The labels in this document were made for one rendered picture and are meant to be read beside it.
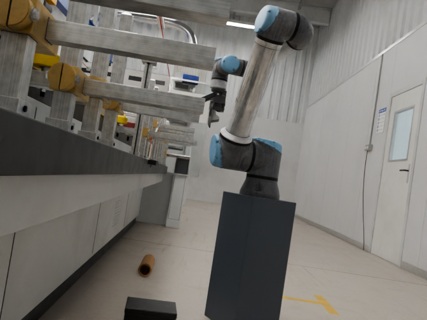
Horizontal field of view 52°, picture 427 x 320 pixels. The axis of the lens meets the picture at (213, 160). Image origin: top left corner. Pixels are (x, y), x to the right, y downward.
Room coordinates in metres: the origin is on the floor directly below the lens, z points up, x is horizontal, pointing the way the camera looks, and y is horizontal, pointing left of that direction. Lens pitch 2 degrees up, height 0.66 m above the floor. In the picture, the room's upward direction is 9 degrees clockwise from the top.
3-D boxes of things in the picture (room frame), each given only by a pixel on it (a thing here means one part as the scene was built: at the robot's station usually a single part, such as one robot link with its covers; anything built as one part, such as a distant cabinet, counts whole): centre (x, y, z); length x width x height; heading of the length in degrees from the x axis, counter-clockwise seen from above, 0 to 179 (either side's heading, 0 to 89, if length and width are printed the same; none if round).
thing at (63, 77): (0.87, 0.31, 0.80); 0.14 x 0.06 x 0.05; 3
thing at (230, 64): (2.27, -0.01, 1.25); 0.12 x 0.12 x 0.09; 17
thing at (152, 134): (2.39, 0.34, 0.84); 0.44 x 0.03 x 0.04; 93
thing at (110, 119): (1.35, 0.33, 0.88); 0.04 x 0.04 x 0.48; 3
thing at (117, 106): (1.37, 0.34, 0.84); 0.14 x 0.06 x 0.05; 3
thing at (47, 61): (1.13, 0.47, 0.85); 0.08 x 0.08 x 0.11
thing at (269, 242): (2.07, -0.24, 0.30); 0.25 x 0.25 x 0.60; 30
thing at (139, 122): (2.08, 0.38, 0.93); 0.05 x 0.05 x 0.45; 3
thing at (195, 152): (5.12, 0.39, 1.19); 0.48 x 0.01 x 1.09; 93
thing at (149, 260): (2.82, 0.32, 0.04); 0.30 x 0.08 x 0.08; 3
